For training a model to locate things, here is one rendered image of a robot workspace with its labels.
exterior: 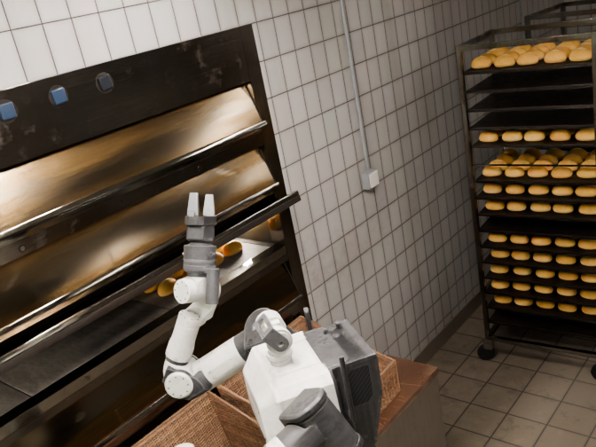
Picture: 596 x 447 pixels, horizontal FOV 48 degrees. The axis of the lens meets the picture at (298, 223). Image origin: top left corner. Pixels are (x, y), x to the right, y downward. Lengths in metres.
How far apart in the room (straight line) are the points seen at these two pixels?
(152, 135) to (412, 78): 1.73
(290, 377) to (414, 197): 2.28
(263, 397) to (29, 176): 1.01
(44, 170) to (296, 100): 1.18
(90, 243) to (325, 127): 1.27
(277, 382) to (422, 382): 1.41
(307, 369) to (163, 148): 1.09
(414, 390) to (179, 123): 1.42
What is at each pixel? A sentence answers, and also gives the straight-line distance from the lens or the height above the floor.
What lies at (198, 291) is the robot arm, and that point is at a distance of 1.79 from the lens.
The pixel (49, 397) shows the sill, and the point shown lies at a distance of 2.28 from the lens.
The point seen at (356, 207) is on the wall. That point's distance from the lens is 3.26.
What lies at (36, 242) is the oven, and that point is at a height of 1.65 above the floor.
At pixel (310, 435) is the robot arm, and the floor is 1.37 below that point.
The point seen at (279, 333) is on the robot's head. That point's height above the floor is 1.50.
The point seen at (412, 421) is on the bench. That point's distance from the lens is 2.90.
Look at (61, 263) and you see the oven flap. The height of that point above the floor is 1.55.
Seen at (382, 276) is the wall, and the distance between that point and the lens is 3.52.
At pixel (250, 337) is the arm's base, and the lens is 1.80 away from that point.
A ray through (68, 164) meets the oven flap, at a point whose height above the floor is 1.83.
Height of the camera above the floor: 2.25
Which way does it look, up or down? 20 degrees down
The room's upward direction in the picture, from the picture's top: 11 degrees counter-clockwise
